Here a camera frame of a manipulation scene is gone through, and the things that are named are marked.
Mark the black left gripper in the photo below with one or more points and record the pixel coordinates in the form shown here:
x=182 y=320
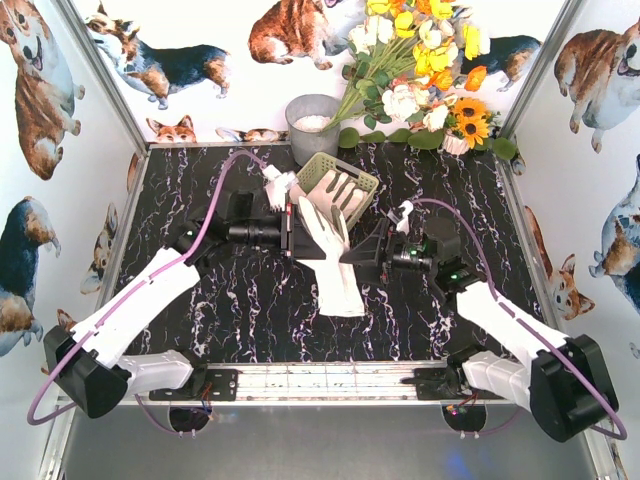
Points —
x=288 y=233

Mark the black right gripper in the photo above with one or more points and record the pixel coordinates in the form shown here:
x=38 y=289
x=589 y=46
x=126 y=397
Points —
x=386 y=256

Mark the white glove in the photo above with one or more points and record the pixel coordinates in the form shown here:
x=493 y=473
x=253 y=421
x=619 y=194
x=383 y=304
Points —
x=338 y=292
x=334 y=189

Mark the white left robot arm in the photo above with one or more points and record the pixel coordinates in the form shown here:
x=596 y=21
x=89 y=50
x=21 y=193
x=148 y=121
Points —
x=88 y=362

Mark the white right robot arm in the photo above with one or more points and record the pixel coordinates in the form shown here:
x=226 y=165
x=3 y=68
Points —
x=562 y=381

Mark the pale green storage basket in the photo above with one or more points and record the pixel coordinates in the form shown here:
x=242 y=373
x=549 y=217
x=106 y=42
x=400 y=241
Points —
x=320 y=163

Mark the grey metal bucket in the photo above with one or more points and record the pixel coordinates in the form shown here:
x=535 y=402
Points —
x=309 y=119

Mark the small white flower pot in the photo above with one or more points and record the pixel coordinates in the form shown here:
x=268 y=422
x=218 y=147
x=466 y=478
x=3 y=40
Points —
x=455 y=145

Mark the artificial flower bouquet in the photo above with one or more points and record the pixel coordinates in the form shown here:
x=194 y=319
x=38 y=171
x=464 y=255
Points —
x=415 y=68

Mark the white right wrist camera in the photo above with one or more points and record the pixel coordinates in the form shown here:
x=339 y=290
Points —
x=399 y=216

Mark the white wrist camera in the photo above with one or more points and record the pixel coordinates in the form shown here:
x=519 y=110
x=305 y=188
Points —
x=399 y=216
x=277 y=186

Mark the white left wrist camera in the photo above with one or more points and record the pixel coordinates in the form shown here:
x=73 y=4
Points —
x=277 y=186

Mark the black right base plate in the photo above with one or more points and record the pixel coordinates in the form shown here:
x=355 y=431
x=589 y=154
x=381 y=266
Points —
x=442 y=384

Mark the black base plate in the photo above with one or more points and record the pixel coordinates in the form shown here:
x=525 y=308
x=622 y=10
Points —
x=442 y=384
x=215 y=384

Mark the aluminium front rail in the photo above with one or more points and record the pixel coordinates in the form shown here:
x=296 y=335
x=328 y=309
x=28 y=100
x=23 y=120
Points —
x=294 y=382

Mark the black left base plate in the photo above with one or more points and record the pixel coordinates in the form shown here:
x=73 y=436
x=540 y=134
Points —
x=215 y=384

